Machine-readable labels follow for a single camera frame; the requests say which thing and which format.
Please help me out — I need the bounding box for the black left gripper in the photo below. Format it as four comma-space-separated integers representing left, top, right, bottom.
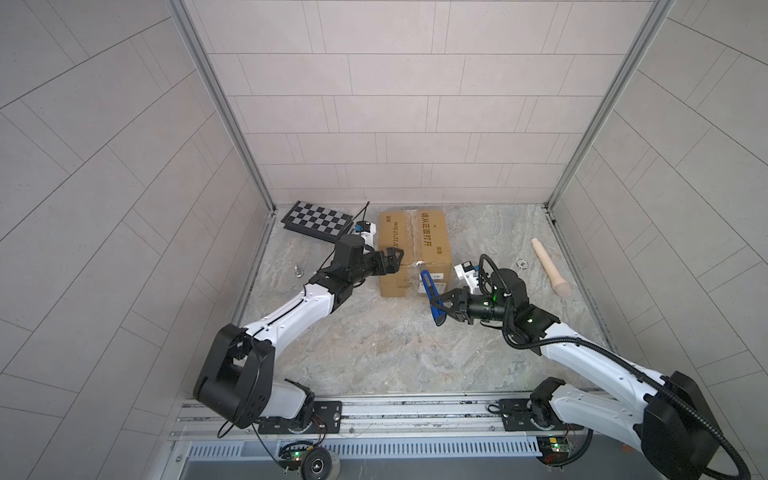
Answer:
345, 250, 405, 287

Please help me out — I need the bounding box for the blue box cutter knife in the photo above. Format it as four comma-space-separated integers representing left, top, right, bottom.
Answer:
420, 270, 447, 327

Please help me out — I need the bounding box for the brown cardboard express box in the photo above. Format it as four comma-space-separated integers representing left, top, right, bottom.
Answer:
377, 210, 453, 298

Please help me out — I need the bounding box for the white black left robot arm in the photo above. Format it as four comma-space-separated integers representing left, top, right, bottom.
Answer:
193, 234, 404, 431

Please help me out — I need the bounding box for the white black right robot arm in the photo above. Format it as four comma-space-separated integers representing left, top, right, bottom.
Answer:
420, 268, 721, 479

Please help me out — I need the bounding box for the clear packing tape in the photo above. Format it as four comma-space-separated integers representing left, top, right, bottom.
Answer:
405, 209, 426, 292

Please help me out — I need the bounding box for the black white chessboard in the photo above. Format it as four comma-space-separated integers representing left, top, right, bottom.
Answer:
281, 201, 353, 244

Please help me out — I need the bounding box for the green circuit board right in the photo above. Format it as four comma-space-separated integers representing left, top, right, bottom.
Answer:
536, 436, 572, 465

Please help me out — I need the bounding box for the round black speaker device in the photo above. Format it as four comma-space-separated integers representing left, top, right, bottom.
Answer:
278, 441, 341, 480

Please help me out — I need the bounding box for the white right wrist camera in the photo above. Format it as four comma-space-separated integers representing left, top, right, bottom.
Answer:
454, 261, 480, 295

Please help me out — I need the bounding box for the black corrugated cable conduit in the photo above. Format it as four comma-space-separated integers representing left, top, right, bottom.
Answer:
476, 253, 752, 480

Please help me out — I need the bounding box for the cream plastic handle tool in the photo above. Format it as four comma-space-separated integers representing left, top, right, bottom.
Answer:
531, 238, 572, 297

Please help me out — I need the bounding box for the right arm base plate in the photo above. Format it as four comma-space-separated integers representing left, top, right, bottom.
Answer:
493, 398, 566, 433

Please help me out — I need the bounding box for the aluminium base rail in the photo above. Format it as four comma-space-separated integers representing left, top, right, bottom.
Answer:
167, 392, 676, 480

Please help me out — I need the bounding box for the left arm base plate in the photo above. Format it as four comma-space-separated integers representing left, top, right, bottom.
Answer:
256, 401, 343, 435

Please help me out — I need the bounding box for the aluminium corner post left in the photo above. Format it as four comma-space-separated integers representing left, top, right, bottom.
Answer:
167, 0, 277, 216

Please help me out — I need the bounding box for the aluminium corner post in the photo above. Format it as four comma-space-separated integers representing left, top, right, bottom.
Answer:
544, 0, 676, 217
167, 0, 277, 216

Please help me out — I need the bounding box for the aluminium corner post right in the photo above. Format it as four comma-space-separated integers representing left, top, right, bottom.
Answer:
544, 0, 676, 217

